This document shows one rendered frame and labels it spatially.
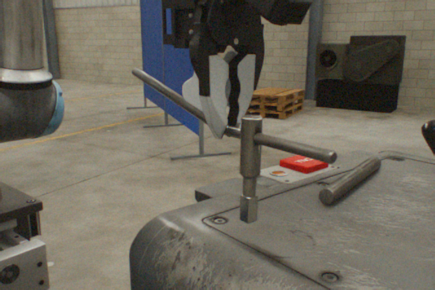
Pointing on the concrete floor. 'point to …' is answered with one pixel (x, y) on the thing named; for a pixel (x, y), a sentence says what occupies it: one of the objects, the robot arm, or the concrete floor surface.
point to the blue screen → (167, 72)
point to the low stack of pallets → (276, 102)
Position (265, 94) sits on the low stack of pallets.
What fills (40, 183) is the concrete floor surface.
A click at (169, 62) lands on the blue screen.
